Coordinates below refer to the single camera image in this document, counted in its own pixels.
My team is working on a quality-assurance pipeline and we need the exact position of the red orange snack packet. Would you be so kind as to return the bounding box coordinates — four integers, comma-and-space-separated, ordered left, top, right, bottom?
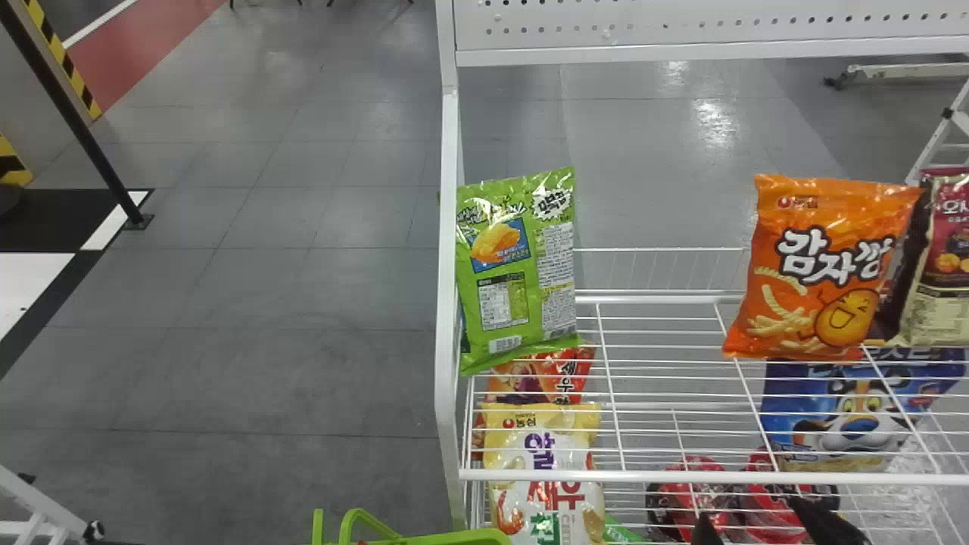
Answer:
484, 346, 597, 406

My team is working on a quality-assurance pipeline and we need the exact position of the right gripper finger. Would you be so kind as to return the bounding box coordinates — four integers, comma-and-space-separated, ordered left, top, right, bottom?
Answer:
787, 496, 872, 545
690, 512, 725, 545

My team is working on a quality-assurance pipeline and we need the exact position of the yellow snack packet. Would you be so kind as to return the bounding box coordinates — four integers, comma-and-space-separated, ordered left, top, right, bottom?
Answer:
481, 400, 608, 545

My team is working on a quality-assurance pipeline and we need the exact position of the white wire rack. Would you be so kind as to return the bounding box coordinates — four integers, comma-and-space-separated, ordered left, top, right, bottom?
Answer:
434, 0, 969, 545

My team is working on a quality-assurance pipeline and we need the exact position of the maroon snack packet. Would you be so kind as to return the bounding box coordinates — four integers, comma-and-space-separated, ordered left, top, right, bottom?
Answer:
880, 167, 969, 350

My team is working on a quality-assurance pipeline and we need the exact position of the green snack packet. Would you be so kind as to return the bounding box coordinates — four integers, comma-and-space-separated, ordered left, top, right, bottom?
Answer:
454, 167, 584, 377

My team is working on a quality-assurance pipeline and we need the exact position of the blue cereal bag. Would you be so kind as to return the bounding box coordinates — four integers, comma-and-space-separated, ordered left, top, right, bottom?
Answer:
759, 347, 969, 473

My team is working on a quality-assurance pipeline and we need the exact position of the green basket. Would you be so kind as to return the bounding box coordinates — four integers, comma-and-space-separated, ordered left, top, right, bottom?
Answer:
311, 507, 513, 545

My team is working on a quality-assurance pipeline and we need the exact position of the striped post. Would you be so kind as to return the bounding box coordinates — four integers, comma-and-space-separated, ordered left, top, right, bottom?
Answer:
0, 0, 155, 231

